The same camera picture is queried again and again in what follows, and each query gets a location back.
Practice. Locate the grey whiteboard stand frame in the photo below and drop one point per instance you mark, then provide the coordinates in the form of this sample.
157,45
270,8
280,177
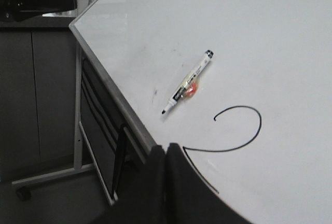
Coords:
84,154

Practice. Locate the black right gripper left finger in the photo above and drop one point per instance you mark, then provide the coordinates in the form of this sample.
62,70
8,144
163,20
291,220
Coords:
143,202

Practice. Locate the white black whiteboard marker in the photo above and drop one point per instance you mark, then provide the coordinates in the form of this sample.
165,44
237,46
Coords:
189,79

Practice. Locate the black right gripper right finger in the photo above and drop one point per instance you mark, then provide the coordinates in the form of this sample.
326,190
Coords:
188,198

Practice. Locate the white whiteboard with frame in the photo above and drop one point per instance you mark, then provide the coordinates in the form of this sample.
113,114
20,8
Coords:
259,127

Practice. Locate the grey cabinet doors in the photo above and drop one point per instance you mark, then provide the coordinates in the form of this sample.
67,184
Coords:
38,75

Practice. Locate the red round magnet taped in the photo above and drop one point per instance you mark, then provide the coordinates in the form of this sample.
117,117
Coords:
192,89

